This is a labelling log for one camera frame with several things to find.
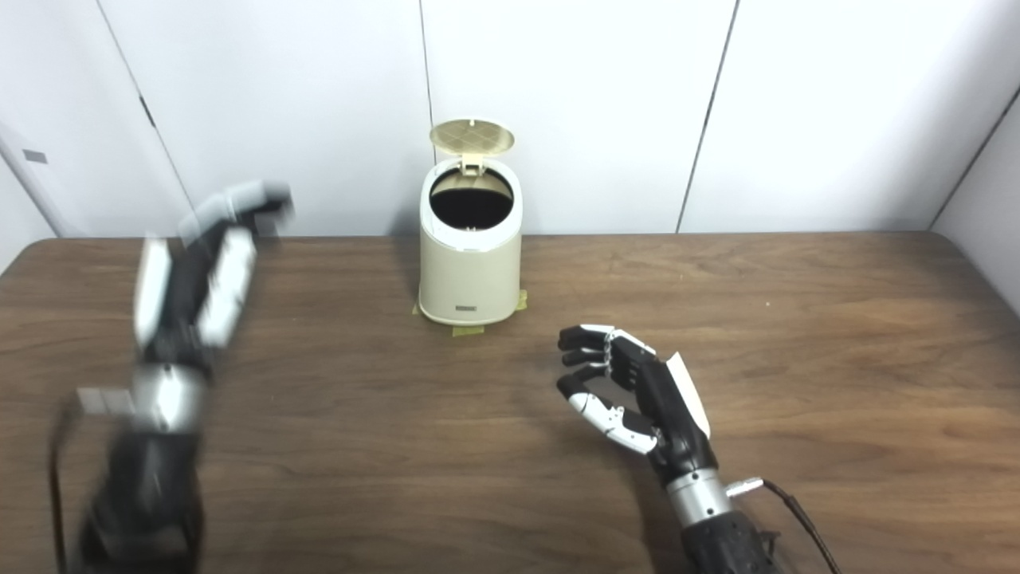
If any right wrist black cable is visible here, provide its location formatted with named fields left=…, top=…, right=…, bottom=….
left=725, top=476, right=842, bottom=574

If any cream round bin lid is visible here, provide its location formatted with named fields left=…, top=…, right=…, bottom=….
left=429, top=119, right=516, bottom=176

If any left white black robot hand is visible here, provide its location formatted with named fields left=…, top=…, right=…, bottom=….
left=131, top=179, right=296, bottom=372

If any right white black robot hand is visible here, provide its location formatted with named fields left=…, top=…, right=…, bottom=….
left=556, top=324, right=718, bottom=487

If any cream-colored bin body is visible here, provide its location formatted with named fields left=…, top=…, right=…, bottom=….
left=419, top=155, right=524, bottom=326

